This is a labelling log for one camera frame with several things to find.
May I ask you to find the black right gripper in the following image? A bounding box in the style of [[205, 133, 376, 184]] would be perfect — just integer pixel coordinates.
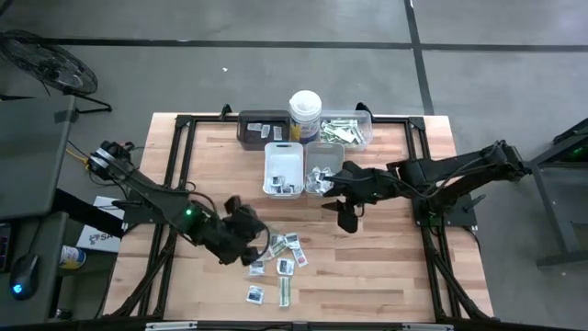
[[321, 160, 391, 213]]

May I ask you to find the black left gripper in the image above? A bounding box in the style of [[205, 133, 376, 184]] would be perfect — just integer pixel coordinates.
[[217, 205, 268, 268]]

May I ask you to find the grey plastic bin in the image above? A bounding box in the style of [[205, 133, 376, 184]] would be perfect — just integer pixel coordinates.
[[304, 141, 346, 199]]

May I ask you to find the white plastic bin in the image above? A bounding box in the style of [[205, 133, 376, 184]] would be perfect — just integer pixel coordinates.
[[262, 142, 305, 200]]

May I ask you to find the clear plastic bin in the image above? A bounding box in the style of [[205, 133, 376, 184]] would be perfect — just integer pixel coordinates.
[[320, 108, 374, 153]]

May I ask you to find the dark brown plastic bin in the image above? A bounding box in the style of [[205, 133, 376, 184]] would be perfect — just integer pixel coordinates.
[[236, 108, 292, 152]]

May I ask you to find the disinfecting wipes canister white lid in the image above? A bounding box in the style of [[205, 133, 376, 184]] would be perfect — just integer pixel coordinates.
[[288, 89, 323, 144]]

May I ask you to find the white light bar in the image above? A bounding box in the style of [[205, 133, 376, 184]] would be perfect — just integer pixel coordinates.
[[401, 323, 455, 331], [144, 321, 198, 331]]

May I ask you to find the white cardboard box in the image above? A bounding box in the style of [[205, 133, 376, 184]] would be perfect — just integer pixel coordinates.
[[75, 196, 125, 254]]

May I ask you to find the black desk leg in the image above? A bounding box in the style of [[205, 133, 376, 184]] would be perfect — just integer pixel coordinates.
[[53, 187, 126, 239]]

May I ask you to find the small white yellow canister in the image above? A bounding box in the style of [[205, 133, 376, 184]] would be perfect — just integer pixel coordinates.
[[59, 245, 87, 270]]

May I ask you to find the dark desk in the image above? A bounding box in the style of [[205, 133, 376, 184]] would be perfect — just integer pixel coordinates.
[[0, 211, 70, 325]]

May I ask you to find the black computer mouse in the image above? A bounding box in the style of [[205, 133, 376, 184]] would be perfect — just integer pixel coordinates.
[[9, 252, 40, 302]]

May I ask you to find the black metal cart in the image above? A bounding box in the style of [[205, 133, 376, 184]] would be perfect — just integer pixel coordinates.
[[506, 117, 588, 271]]

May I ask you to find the grey table top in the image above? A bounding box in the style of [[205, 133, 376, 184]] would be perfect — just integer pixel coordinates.
[[0, 94, 78, 221]]

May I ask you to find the dark keyboard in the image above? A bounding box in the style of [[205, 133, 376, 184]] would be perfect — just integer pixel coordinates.
[[0, 223, 11, 273]]

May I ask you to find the black floor fan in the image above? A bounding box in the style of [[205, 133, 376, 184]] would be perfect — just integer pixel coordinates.
[[0, 29, 114, 115]]

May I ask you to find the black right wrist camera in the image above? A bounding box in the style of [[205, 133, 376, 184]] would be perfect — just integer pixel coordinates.
[[337, 209, 360, 234]]

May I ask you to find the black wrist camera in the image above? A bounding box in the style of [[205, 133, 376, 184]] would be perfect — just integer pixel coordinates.
[[337, 209, 360, 234], [223, 195, 243, 215]]

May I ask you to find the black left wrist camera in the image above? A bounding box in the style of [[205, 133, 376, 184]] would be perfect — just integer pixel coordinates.
[[223, 195, 243, 215]]

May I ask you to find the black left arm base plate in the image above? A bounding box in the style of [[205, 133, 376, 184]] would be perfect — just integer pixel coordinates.
[[111, 191, 190, 226]]

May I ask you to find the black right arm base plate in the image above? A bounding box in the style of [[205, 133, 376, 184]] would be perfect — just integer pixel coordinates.
[[411, 189, 480, 228]]

